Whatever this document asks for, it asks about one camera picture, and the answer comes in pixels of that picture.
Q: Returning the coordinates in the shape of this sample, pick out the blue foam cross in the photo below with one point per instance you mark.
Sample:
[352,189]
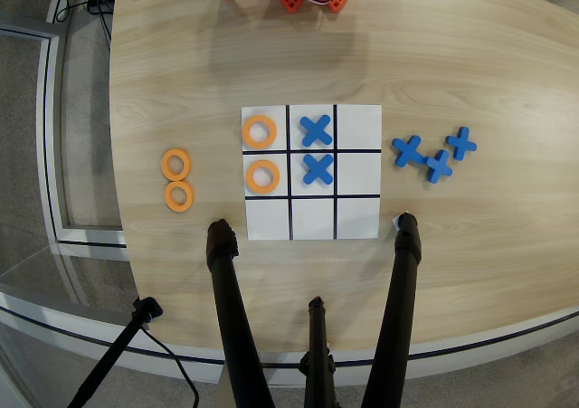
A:
[409,150]
[439,167]
[316,131]
[318,169]
[461,143]

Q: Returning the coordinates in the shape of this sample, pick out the white tic-tac-toe board sheet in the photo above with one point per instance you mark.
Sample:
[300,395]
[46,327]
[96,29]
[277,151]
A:
[359,129]

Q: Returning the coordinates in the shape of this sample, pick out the small white tag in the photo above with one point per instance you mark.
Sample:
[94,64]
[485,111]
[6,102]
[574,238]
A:
[395,222]

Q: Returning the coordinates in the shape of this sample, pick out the thick black tripod leg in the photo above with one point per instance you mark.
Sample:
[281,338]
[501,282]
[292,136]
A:
[398,299]
[230,299]

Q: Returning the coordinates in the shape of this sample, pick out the thin black tripod leg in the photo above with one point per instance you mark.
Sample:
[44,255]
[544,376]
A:
[319,349]

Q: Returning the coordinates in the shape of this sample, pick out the slim black stand pole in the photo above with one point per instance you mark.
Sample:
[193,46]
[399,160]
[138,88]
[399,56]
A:
[113,353]

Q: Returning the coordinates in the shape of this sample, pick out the grey metal floor frame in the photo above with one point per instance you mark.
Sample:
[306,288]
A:
[47,132]

